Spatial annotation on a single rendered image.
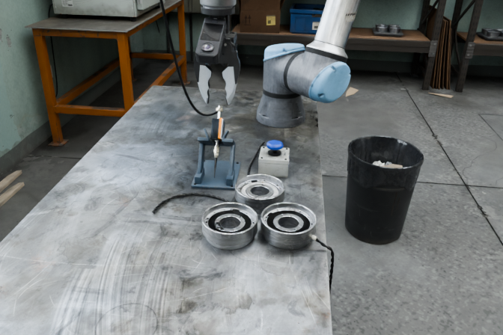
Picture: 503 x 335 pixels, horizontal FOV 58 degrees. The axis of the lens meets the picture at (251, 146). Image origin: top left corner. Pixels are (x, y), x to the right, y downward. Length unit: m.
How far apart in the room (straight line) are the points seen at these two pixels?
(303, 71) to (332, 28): 0.13
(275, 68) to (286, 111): 0.13
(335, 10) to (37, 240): 0.87
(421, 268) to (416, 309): 0.27
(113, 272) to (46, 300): 0.11
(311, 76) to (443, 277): 1.25
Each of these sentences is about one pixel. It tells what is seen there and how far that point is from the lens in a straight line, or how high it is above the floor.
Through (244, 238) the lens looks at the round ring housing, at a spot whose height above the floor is 0.82.
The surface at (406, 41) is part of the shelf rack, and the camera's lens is 4.36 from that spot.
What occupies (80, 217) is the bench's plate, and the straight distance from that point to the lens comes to 0.98.
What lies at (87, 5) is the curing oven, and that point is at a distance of 3.13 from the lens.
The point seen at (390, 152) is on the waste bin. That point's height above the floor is 0.36.
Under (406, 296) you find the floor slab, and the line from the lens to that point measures 2.03.
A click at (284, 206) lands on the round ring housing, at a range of 0.92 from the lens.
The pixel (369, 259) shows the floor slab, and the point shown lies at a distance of 2.17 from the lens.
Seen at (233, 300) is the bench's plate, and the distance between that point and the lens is 0.76.
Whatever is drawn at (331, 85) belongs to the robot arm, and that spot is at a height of 0.96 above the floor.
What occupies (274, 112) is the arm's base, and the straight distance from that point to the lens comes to 1.34.
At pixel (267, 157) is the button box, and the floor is 0.84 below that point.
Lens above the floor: 1.33
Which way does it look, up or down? 26 degrees down
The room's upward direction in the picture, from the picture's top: 1 degrees clockwise
